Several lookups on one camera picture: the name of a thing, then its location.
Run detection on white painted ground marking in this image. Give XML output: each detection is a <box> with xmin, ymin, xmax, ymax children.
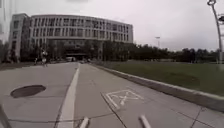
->
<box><xmin>104</xmin><ymin>88</ymin><xmax>145</xmax><ymax>111</ymax></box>

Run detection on pale vehicle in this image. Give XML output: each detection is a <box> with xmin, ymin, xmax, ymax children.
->
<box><xmin>65</xmin><ymin>56</ymin><xmax>77</xmax><ymax>63</ymax></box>

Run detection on grey curved building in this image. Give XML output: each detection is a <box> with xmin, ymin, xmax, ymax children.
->
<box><xmin>7</xmin><ymin>12</ymin><xmax>135</xmax><ymax>63</ymax></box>

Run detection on row of trees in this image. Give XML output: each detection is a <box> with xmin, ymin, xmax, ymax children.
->
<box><xmin>99</xmin><ymin>40</ymin><xmax>224</xmax><ymax>64</ymax></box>

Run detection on green grass field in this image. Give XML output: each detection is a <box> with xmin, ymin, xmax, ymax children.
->
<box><xmin>96</xmin><ymin>60</ymin><xmax>224</xmax><ymax>98</ymax></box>

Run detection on robot's own part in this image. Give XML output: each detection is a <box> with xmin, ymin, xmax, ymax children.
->
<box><xmin>138</xmin><ymin>114</ymin><xmax>153</xmax><ymax>128</ymax></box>
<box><xmin>78</xmin><ymin>116</ymin><xmax>90</xmax><ymax>128</ymax></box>

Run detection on grey stone kerb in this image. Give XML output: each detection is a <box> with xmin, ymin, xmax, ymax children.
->
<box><xmin>89</xmin><ymin>63</ymin><xmax>224</xmax><ymax>113</ymax></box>

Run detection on person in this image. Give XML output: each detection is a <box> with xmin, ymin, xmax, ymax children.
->
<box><xmin>39</xmin><ymin>48</ymin><xmax>50</xmax><ymax>67</ymax></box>

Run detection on grey paved ground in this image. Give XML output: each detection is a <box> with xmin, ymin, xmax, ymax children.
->
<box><xmin>0</xmin><ymin>61</ymin><xmax>224</xmax><ymax>128</ymax></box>

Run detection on dark manhole cover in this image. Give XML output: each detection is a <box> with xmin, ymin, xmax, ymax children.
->
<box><xmin>9</xmin><ymin>84</ymin><xmax>47</xmax><ymax>99</ymax></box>

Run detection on tall grey lamp post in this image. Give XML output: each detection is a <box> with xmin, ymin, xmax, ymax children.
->
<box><xmin>206</xmin><ymin>0</ymin><xmax>224</xmax><ymax>65</ymax></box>

